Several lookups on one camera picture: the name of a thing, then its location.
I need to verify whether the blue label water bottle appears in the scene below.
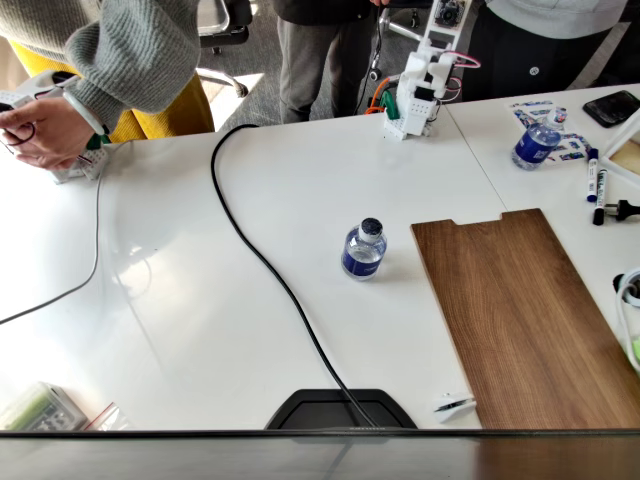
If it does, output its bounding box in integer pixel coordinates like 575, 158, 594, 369
341, 217, 389, 282
510, 107, 565, 171

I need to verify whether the white leader arm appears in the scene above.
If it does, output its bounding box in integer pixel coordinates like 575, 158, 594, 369
0, 69, 110, 185

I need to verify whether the grey knit sleeve forearm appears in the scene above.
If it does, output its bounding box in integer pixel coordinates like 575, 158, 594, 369
64, 0, 202, 132

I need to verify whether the person's hand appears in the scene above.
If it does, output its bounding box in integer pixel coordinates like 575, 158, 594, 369
0, 94, 97, 171

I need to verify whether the silver chair base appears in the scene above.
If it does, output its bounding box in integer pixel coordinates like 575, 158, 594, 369
369, 7, 436, 82

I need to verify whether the person in black trousers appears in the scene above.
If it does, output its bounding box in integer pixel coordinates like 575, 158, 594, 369
459, 0, 631, 102

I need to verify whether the blue printed sticker sheet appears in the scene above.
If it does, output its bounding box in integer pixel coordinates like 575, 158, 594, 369
509, 99, 555, 127
544, 132, 592, 164

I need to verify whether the person in grey trousers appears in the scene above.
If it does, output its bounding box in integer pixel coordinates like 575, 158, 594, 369
272, 0, 387, 124

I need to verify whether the black smartphone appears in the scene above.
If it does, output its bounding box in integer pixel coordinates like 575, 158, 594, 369
582, 89, 640, 129

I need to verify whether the blue whiteboard marker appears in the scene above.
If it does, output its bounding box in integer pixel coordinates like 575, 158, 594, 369
585, 147, 601, 204

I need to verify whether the black whiteboard marker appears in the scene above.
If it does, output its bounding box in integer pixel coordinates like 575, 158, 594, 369
592, 168, 610, 226

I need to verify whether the black office chair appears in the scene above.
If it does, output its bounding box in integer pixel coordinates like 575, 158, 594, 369
197, 0, 254, 99

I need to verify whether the black power plug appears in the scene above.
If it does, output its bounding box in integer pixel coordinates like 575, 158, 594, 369
602, 198, 640, 222

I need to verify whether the person in yellow trousers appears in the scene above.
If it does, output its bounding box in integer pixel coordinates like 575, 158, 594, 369
8, 39, 216, 145

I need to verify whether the brown wooden board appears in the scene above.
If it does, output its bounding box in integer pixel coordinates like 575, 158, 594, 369
410, 208, 640, 430

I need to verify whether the small white plastic clip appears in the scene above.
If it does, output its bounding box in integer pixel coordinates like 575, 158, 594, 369
432, 392, 476, 424

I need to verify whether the pale jade bangle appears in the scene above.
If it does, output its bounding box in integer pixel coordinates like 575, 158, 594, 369
62, 92, 110, 136

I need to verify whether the dark monitor edge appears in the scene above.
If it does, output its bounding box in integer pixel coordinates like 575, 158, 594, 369
0, 427, 640, 480

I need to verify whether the clear zip bag red stripe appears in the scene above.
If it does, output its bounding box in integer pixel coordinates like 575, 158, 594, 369
82, 402, 134, 432

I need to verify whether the clear box with green parts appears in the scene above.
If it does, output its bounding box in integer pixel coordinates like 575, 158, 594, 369
0, 382, 89, 432

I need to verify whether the white bracket with black servo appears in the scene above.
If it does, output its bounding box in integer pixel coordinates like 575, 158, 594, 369
425, 0, 471, 37

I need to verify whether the orange cable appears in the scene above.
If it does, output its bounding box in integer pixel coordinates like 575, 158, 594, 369
364, 77, 397, 115

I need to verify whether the white frame with wood panel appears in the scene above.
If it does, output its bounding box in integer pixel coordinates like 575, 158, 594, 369
599, 112, 640, 177

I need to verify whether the thick black cable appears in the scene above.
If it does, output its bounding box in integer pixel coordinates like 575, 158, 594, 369
209, 123, 381, 430

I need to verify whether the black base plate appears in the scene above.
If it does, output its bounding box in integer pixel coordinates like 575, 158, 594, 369
264, 388, 419, 431

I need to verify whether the thin grey cable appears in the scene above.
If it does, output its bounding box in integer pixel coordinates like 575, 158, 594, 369
0, 167, 106, 325

